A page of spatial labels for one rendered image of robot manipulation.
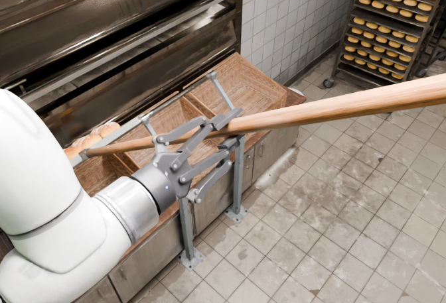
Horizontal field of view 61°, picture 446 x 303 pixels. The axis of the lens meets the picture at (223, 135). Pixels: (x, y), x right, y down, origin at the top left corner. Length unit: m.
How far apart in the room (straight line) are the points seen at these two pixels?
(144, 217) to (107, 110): 1.71
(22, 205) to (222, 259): 2.30
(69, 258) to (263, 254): 2.29
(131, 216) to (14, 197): 0.15
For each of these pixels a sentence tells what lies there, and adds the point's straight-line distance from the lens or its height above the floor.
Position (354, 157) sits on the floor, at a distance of 3.40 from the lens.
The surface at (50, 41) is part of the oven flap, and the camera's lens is 1.89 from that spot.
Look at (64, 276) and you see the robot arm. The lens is 0.53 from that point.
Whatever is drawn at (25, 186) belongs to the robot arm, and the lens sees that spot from 0.47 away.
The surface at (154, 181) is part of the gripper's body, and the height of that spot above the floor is 1.99.
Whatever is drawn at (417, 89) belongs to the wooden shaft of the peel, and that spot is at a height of 2.19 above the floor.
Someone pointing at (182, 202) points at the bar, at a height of 0.70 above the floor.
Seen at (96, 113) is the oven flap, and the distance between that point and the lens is 2.21.
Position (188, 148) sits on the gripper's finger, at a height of 1.98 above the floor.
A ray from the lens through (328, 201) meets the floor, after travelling 3.05.
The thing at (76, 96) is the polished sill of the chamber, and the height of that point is 1.18.
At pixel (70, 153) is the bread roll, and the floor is 1.20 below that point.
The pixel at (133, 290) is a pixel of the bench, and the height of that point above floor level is 0.17.
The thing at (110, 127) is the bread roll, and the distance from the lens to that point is 1.83.
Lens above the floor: 2.44
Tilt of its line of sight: 46 degrees down
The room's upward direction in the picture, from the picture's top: straight up
